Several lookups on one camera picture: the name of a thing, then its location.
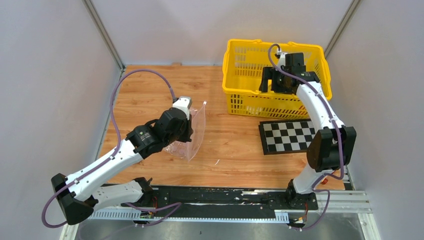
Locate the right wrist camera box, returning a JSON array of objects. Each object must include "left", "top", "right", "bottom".
[{"left": 275, "top": 50, "right": 288, "bottom": 69}]

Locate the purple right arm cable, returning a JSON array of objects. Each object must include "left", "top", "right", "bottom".
[{"left": 267, "top": 43, "right": 347, "bottom": 232}]

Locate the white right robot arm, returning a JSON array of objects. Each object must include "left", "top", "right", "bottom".
[{"left": 259, "top": 50, "right": 357, "bottom": 209}]

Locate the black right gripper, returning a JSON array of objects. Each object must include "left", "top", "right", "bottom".
[{"left": 258, "top": 67, "right": 291, "bottom": 93}]

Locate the clear zip top bag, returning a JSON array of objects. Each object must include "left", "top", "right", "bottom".
[{"left": 164, "top": 101, "right": 207, "bottom": 162}]

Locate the yellow plastic basket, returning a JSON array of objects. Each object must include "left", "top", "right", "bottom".
[{"left": 222, "top": 38, "right": 333, "bottom": 120}]

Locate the black white checkerboard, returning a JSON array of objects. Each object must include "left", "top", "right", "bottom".
[{"left": 258, "top": 119, "right": 316, "bottom": 155}]

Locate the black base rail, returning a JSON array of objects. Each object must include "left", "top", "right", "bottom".
[{"left": 90, "top": 185, "right": 372, "bottom": 224}]

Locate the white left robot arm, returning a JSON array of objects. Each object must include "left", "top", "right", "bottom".
[{"left": 49, "top": 105, "right": 193, "bottom": 225}]

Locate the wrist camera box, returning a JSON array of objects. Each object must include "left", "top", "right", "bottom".
[
  {"left": 172, "top": 96, "right": 192, "bottom": 120},
  {"left": 275, "top": 50, "right": 288, "bottom": 69}
]

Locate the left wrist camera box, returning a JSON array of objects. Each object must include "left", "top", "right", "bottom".
[{"left": 172, "top": 96, "right": 192, "bottom": 120}]

